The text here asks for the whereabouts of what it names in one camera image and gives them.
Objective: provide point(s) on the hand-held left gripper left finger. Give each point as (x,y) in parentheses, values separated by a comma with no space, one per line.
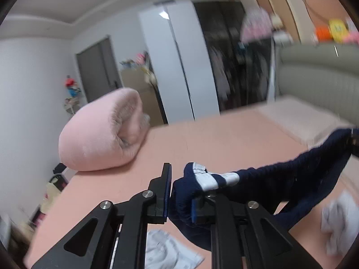
(168,196)

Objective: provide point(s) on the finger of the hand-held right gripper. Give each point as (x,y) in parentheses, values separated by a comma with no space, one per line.
(354,143)

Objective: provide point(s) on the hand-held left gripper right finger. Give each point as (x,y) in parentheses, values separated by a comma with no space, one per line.
(194,211)

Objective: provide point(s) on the light blue printed pajama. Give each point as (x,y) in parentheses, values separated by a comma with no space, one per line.
(168,252)

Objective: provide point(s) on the grey padded headboard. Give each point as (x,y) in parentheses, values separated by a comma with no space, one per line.
(317,75)

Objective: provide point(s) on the pink bed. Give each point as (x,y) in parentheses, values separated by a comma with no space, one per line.
(224,140)

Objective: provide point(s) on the white cloth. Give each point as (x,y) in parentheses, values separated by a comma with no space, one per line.
(340,221)

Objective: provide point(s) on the rolled pink quilt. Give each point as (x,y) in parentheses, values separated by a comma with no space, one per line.
(98,137)

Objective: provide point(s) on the orange plush toy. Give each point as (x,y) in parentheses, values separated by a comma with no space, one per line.
(322,33)

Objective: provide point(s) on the yellow plush toy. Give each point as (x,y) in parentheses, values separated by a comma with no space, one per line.
(338,29)

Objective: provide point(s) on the cream bag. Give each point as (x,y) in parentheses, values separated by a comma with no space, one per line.
(53,193)

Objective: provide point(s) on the beige cabinet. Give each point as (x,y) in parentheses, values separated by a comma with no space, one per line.
(134,81)

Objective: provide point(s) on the beige hanging bag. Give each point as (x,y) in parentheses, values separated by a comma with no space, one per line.
(151,77)

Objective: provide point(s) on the white wardrobe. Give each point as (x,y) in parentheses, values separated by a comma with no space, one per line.
(185,61)

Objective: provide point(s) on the pink plush toy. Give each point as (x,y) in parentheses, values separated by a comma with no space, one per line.
(140,57)

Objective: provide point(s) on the dark glass wardrobe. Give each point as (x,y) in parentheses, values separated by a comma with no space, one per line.
(232,61)

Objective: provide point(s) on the red and blue plush toy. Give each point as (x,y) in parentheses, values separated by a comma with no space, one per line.
(71,85)

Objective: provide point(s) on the grey door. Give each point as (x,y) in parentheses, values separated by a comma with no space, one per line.
(95,67)

